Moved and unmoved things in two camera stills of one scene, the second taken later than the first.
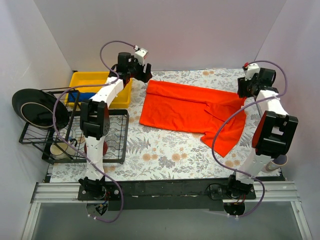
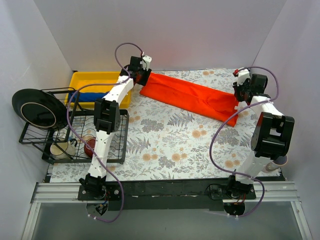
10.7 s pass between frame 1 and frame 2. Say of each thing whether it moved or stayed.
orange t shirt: moved
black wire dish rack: stayed
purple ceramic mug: stayed
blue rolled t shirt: stayed
